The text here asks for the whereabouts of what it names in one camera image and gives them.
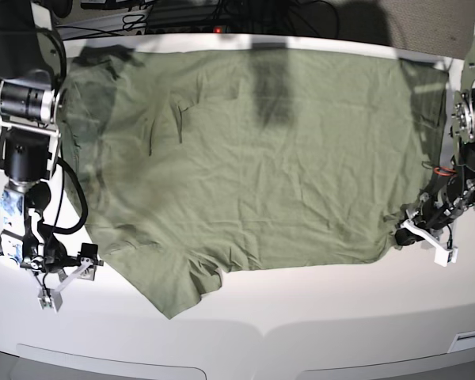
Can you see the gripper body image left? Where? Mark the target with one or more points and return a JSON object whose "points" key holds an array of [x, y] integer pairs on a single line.
{"points": [[48, 258]]}

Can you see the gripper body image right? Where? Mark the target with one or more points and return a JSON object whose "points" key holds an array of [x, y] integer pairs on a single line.
{"points": [[445, 199]]}

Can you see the black power strip red light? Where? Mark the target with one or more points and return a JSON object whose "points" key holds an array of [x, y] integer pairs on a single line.
{"points": [[171, 29]]}

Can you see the green T-shirt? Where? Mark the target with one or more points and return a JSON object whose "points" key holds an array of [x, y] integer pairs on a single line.
{"points": [[198, 163]]}

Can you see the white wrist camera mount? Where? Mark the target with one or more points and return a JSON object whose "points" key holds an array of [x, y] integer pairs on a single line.
{"points": [[51, 298], [443, 255]]}

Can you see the robot arm image left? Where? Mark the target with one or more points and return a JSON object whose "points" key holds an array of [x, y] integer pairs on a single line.
{"points": [[33, 67]]}

